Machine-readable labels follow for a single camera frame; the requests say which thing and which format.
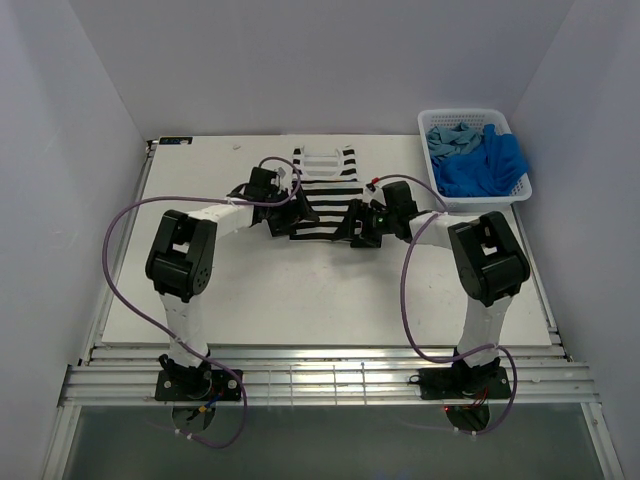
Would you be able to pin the light teal tank top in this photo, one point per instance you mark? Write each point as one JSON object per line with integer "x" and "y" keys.
{"x": 445, "y": 142}

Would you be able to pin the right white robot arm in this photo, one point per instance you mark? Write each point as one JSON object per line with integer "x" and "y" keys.
{"x": 490, "y": 265}

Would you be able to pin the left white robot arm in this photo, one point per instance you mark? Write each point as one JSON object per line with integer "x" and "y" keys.
{"x": 180, "y": 263}

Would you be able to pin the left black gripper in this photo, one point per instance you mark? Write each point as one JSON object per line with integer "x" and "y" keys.
{"x": 297, "y": 214}

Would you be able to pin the small label sticker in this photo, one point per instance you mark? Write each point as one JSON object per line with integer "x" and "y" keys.
{"x": 175, "y": 140}

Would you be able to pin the blue tank top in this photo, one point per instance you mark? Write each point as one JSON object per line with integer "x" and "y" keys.
{"x": 493, "y": 169}

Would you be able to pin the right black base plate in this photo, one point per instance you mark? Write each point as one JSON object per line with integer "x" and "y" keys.
{"x": 444, "y": 383}

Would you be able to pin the aluminium frame rails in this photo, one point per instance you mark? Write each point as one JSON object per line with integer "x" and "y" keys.
{"x": 326, "y": 346}

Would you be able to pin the black white striped tank top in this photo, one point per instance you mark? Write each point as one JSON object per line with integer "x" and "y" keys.
{"x": 330, "y": 181}

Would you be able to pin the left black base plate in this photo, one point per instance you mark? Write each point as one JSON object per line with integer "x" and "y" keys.
{"x": 205, "y": 386}

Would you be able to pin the white plastic basket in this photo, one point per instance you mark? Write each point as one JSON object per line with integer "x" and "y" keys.
{"x": 476, "y": 118}

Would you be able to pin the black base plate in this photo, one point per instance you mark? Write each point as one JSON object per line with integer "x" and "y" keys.
{"x": 205, "y": 386}
{"x": 444, "y": 383}

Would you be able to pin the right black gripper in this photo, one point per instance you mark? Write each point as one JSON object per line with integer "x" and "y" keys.
{"x": 359, "y": 210}

